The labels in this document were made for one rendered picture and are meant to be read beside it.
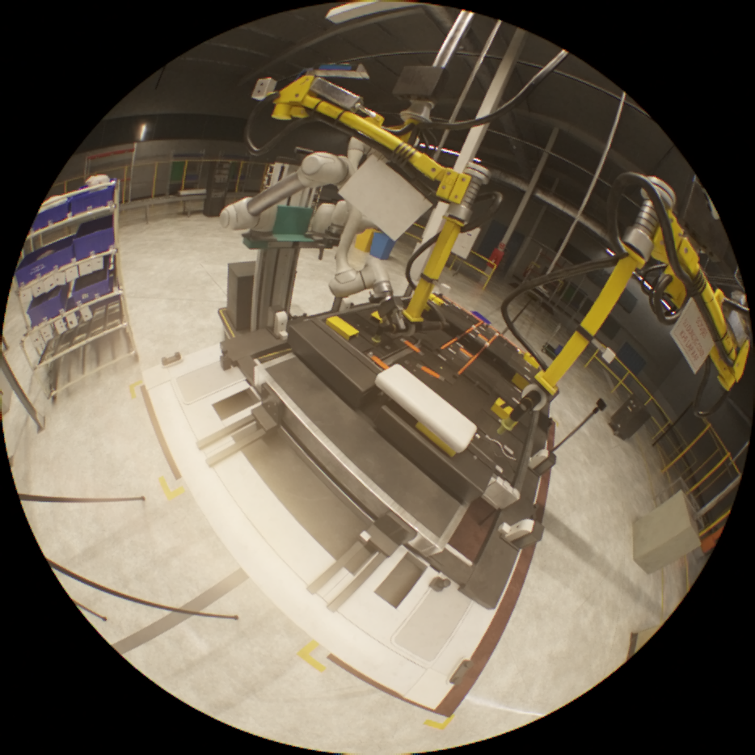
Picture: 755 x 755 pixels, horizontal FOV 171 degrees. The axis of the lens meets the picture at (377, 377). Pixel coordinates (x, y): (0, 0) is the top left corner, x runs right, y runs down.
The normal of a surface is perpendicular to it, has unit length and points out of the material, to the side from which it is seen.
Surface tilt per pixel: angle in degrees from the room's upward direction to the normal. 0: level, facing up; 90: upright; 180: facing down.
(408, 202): 90
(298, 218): 90
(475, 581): 0
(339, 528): 0
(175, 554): 0
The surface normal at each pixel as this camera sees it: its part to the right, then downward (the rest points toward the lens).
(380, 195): -0.23, 0.58
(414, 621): 0.32, -0.72
